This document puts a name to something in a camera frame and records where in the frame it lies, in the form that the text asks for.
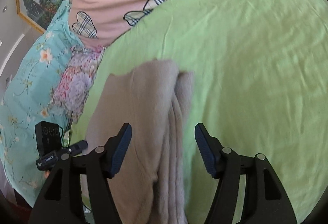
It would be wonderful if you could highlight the beige knit sweater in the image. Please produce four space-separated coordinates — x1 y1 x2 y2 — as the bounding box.
86 60 194 223

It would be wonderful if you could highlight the green white paper package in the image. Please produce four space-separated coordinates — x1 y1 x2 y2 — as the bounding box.
61 130 71 147

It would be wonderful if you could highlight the teal floral pillow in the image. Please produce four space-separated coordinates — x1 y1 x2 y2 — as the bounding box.
1 1 82 206

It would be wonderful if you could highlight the purple pink floral pillow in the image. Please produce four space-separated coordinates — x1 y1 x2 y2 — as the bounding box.
49 45 106 122

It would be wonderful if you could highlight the green bed sheet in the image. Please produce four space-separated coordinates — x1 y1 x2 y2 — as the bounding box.
72 0 327 223

